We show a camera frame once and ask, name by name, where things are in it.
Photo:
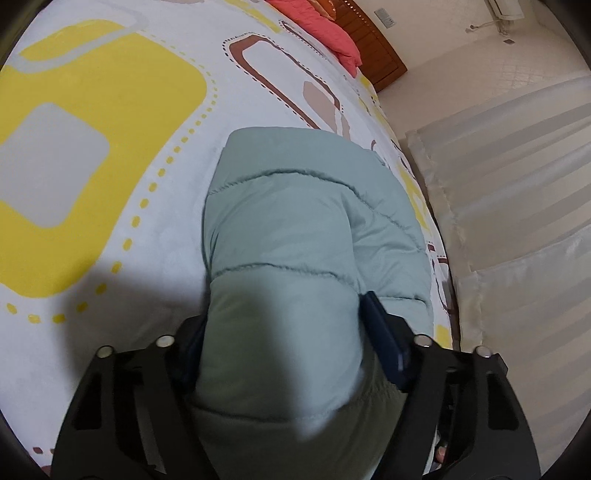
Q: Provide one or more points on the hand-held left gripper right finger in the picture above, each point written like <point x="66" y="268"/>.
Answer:
<point x="388" y="327"/>

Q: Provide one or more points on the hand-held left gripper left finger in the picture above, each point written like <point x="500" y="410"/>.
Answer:
<point x="196" y="344"/>

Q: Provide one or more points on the light green puffer jacket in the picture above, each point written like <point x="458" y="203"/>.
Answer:
<point x="286" y="230"/>

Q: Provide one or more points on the white curtain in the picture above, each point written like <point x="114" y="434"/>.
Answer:
<point x="517" y="194"/>

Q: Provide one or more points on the patterned bed sheet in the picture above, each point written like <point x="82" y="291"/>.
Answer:
<point x="115" y="138"/>

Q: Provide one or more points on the wooden headboard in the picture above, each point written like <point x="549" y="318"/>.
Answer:
<point x="374" y="50"/>

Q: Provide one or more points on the red quilt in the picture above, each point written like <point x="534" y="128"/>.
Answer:
<point x="318" y="27"/>

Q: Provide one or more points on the orange patterned pillow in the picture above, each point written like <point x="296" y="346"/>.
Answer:
<point x="328" y="7"/>

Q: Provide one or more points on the white air conditioner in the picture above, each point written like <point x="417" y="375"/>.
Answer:
<point x="507" y="8"/>

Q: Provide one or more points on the wall switch panel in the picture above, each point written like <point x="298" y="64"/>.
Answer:
<point x="385" y="18"/>

